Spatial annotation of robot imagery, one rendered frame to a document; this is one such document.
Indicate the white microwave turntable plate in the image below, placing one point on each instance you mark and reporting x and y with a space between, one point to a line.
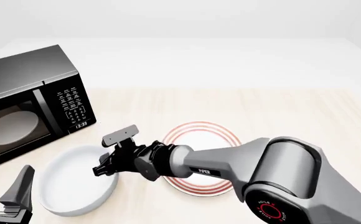
11 128

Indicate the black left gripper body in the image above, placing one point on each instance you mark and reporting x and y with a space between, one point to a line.
4 217

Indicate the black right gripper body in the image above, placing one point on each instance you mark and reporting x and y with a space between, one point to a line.
123 158

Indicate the white bowl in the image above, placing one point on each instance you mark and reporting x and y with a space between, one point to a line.
71 186

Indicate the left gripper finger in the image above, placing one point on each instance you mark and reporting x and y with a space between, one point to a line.
20 189

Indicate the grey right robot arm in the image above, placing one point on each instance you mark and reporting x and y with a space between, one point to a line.
261 168

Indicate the black microwave oven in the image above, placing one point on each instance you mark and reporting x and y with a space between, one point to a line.
18 77

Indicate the small flat plate on stalk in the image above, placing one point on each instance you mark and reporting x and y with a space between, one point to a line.
121 135

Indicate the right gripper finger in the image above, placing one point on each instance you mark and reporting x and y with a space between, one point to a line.
104 159
104 170

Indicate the white plate with red rings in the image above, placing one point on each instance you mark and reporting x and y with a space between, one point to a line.
203 140

